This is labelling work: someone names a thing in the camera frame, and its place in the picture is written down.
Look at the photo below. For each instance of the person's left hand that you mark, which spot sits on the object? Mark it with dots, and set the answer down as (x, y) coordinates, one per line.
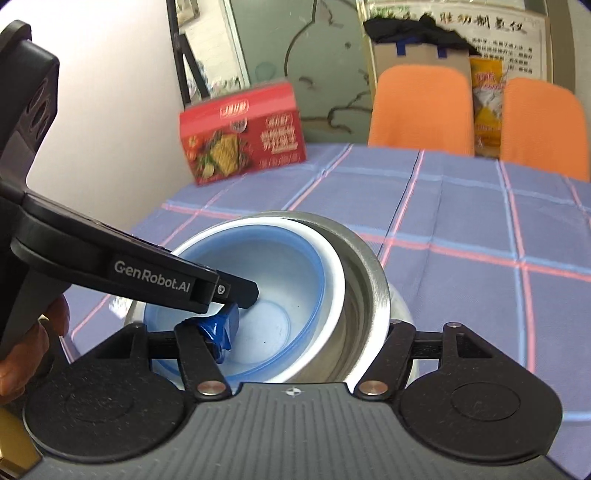
(23, 369)

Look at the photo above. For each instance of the steel bowl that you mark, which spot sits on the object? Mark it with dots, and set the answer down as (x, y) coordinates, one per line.
(369, 295)

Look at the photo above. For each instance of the black cloth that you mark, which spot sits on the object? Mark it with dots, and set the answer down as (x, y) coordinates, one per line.
(415, 30)

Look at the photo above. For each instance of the blue plastic bowl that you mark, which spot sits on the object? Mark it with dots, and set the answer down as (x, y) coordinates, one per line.
(277, 286)

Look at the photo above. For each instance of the white bowl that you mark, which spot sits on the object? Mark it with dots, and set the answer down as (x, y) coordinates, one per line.
(334, 277)

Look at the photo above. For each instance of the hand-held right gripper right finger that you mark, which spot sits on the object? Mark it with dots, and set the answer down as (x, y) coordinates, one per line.
(392, 342)

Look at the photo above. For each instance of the black metal frame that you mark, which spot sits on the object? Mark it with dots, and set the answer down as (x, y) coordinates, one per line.
(178, 55)

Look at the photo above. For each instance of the floral printed cloth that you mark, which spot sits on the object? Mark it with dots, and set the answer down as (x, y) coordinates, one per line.
(217, 90)

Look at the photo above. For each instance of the frosted glass panel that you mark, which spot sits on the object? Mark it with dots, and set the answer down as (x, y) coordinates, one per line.
(314, 69)

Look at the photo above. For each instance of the yellow object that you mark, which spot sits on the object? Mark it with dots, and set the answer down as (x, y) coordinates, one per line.
(16, 443)

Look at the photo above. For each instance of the brown paper bag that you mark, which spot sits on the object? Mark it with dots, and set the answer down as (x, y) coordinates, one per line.
(415, 56)

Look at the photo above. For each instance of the red cracker box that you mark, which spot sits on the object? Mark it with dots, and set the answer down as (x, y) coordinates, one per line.
(240, 138)

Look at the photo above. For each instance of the orange chair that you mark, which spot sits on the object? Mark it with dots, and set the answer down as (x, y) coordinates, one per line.
(420, 110)
(545, 129)

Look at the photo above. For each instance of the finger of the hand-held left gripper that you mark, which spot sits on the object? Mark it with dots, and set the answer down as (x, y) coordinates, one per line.
(240, 291)

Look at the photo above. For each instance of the wall poster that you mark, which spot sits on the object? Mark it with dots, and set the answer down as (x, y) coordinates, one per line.
(508, 37)

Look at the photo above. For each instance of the blue plaid tablecloth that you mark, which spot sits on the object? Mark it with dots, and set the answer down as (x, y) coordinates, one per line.
(461, 221)

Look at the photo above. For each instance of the yellow plastic bag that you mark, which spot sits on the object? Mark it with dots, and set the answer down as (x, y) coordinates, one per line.
(487, 106)

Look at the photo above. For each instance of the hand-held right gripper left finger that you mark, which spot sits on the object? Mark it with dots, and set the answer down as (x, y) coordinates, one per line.
(221, 330)

